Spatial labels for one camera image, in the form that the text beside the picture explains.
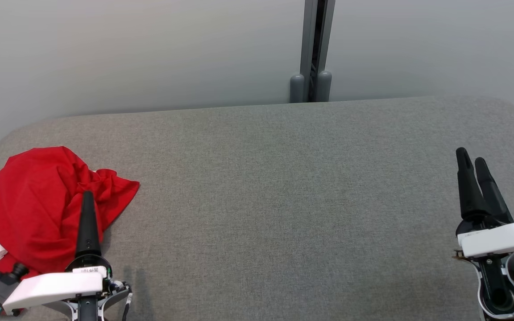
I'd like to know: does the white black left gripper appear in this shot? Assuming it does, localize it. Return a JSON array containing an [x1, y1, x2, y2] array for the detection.
[[3, 191, 116, 313]]

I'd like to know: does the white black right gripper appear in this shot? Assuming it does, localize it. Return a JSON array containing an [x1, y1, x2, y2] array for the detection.
[[456, 147, 514, 259]]

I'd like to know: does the grey rounded post foot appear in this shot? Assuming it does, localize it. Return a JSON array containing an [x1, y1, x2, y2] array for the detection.
[[290, 74, 306, 103], [316, 70, 332, 103]]

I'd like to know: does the red white numbered jersey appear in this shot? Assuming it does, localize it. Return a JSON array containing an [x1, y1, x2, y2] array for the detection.
[[0, 146, 141, 268]]

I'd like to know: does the grey metal wall post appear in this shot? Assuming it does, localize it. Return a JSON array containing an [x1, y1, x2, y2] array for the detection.
[[299, 0, 336, 103]]

